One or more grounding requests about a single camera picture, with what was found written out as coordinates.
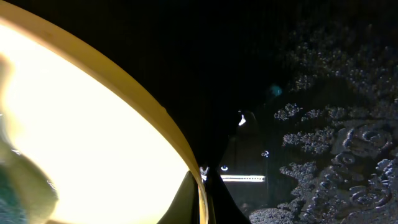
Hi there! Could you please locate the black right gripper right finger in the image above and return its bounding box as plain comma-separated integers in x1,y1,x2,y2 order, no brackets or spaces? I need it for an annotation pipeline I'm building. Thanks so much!
205,167,250,224

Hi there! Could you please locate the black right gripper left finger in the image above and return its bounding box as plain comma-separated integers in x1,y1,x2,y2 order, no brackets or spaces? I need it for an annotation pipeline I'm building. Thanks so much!
157,171,200,224

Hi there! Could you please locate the round black serving tray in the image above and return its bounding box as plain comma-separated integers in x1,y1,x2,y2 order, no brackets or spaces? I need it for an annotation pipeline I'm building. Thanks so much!
14,0,397,223

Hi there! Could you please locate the yellow plate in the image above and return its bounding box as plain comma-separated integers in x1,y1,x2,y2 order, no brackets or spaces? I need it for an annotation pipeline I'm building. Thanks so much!
1,1,209,223

